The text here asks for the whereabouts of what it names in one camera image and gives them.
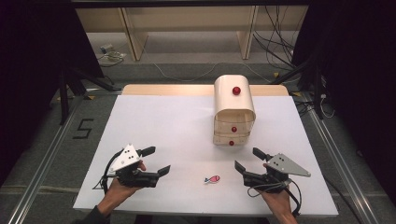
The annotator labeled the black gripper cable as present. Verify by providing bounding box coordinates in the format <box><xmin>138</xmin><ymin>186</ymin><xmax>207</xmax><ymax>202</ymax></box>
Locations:
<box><xmin>100</xmin><ymin>148</ymin><xmax>125</xmax><ymax>194</ymax></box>
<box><xmin>247</xmin><ymin>178</ymin><xmax>304</xmax><ymax>217</ymax></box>

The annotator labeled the white table cover board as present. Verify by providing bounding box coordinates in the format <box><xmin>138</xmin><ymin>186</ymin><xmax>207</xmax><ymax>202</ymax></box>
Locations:
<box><xmin>73</xmin><ymin>93</ymin><xmax>339</xmax><ymax>217</ymax></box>

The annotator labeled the light wooden table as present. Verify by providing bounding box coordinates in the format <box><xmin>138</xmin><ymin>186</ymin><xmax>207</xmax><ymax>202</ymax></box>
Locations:
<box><xmin>121</xmin><ymin>83</ymin><xmax>290</xmax><ymax>97</ymax></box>

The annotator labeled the black curtain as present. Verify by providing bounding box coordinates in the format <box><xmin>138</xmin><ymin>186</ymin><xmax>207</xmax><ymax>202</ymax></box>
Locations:
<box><xmin>0</xmin><ymin>0</ymin><xmax>106</xmax><ymax>188</ymax></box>
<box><xmin>290</xmin><ymin>0</ymin><xmax>396</xmax><ymax>197</ymax></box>

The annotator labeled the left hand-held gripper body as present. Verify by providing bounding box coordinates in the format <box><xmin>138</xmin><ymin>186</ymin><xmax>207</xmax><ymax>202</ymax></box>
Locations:
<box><xmin>108</xmin><ymin>143</ymin><xmax>161</xmax><ymax>189</ymax></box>

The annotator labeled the black tripod stand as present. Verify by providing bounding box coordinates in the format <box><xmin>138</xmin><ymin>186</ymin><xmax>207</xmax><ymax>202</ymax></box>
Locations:
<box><xmin>269</xmin><ymin>52</ymin><xmax>326</xmax><ymax>120</ymax></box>
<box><xmin>57</xmin><ymin>66</ymin><xmax>122</xmax><ymax>125</ymax></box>

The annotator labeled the aluminium floor rail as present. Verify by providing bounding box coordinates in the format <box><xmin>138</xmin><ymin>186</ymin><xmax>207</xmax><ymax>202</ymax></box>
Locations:
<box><xmin>300</xmin><ymin>92</ymin><xmax>382</xmax><ymax>224</ymax></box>
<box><xmin>6</xmin><ymin>92</ymin><xmax>92</xmax><ymax>224</ymax></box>

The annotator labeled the clear drawer with red knob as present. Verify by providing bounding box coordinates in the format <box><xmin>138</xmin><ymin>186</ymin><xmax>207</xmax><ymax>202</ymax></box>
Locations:
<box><xmin>212</xmin><ymin>132</ymin><xmax>251</xmax><ymax>147</ymax></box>
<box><xmin>214</xmin><ymin>118</ymin><xmax>254</xmax><ymax>134</ymax></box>

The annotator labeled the light wooden shelf unit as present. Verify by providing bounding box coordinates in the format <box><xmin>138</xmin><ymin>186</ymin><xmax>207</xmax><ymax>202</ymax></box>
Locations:
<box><xmin>75</xmin><ymin>5</ymin><xmax>310</xmax><ymax>62</ymax></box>

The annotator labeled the bundle of black cables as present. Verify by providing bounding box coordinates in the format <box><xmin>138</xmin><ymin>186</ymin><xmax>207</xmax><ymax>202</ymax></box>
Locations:
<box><xmin>252</xmin><ymin>5</ymin><xmax>297</xmax><ymax>71</ymax></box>

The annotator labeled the white drawer cabinet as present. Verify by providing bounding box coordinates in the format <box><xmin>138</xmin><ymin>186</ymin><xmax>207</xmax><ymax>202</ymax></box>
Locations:
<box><xmin>212</xmin><ymin>74</ymin><xmax>257</xmax><ymax>147</ymax></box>

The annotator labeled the white cable with plug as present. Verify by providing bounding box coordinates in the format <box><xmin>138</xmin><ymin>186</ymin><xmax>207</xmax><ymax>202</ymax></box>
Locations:
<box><xmin>318</xmin><ymin>92</ymin><xmax>336</xmax><ymax>119</ymax></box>

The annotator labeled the coiled pale cable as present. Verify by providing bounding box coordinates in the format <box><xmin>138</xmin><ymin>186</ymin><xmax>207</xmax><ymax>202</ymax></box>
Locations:
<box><xmin>96</xmin><ymin>50</ymin><xmax>128</xmax><ymax>68</ymax></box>

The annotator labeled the person's left hand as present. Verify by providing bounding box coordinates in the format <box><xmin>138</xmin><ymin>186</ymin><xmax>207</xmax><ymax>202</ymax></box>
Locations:
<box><xmin>97</xmin><ymin>160</ymin><xmax>148</xmax><ymax>217</ymax></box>

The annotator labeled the person's right hand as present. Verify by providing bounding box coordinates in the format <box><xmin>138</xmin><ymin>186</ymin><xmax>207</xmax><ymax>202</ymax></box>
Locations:
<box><xmin>257</xmin><ymin>162</ymin><xmax>296</xmax><ymax>220</ymax></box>

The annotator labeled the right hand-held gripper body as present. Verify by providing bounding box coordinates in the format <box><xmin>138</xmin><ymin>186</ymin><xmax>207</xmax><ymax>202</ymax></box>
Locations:
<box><xmin>242</xmin><ymin>152</ymin><xmax>312</xmax><ymax>194</ymax></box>

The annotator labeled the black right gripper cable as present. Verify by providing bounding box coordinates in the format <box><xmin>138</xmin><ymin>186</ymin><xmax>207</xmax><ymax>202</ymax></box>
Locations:
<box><xmin>247</xmin><ymin>178</ymin><xmax>304</xmax><ymax>217</ymax></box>

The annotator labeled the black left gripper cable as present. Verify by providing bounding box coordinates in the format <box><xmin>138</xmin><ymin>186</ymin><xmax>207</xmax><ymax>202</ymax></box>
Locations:
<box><xmin>100</xmin><ymin>148</ymin><xmax>125</xmax><ymax>194</ymax></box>

